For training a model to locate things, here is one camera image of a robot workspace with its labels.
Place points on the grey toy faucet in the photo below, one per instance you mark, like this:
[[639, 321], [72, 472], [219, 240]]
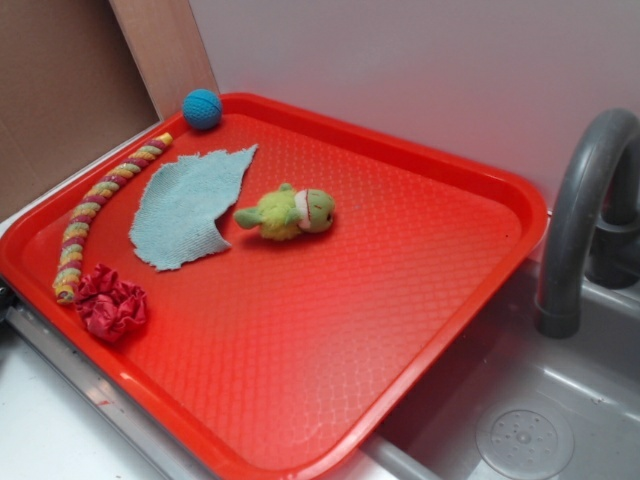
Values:
[[594, 228]]

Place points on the red plastic tray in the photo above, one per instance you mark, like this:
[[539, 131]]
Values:
[[275, 360]]

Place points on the green plush toy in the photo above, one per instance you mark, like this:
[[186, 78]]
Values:
[[286, 213]]

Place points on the brown cardboard panel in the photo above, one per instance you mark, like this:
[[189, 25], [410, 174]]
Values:
[[70, 92]]

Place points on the light blue cloth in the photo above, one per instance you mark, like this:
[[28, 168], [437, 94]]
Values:
[[176, 221]]

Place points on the grey plastic sink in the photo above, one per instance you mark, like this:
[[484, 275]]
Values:
[[505, 402]]

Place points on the blue rubber ball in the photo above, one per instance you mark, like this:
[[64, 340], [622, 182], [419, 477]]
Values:
[[202, 109]]

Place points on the light wooden board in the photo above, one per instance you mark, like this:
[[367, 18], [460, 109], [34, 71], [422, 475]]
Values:
[[167, 48]]

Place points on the red fabric scrunchie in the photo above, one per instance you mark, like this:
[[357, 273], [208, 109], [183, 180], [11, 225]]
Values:
[[108, 306]]

